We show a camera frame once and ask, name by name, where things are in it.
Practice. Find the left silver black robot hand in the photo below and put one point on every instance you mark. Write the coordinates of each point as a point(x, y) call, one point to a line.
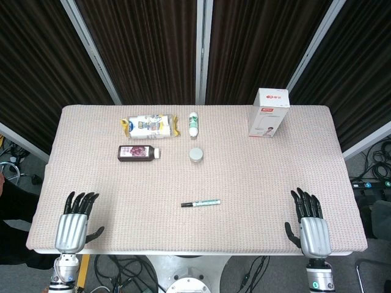
point(71, 230)

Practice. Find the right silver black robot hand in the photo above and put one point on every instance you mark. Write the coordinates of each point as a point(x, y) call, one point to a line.
point(314, 236)

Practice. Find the black marker cap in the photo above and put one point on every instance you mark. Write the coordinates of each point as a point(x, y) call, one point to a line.
point(185, 205)

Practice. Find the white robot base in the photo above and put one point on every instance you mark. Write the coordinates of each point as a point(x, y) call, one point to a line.
point(186, 271)

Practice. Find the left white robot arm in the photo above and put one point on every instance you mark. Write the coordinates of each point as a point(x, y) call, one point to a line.
point(64, 270)

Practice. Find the dark purple bottle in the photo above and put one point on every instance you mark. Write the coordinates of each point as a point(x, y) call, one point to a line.
point(134, 153)

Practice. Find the yellow floor strip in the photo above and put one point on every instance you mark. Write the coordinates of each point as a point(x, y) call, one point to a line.
point(83, 270)

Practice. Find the person in black clothes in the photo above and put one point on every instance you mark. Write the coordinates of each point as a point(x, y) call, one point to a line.
point(15, 213)

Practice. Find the black power strip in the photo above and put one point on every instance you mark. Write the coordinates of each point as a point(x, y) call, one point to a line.
point(369, 184)

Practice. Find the pink woven tablecloth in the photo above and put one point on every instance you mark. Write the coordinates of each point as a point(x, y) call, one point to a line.
point(244, 183)

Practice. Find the white desk lamp box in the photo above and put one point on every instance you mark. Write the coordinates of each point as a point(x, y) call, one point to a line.
point(265, 120)

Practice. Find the yellow white snack bag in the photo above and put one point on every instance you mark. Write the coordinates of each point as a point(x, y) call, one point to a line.
point(149, 125)

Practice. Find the small round grey jar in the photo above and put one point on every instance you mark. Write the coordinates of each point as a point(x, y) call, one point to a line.
point(195, 154)

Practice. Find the dark ribbed partition panel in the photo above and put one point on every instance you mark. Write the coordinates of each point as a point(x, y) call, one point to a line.
point(146, 52)
point(360, 76)
point(39, 76)
point(256, 45)

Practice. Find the small white green bottle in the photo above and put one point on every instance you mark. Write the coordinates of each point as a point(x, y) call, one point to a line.
point(193, 123)

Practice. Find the chrome stool frame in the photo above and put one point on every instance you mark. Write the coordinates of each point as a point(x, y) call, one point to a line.
point(10, 166)

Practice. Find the aluminium partition post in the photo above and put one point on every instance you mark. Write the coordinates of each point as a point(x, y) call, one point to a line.
point(366, 142)
point(314, 45)
point(21, 142)
point(91, 52)
point(203, 52)

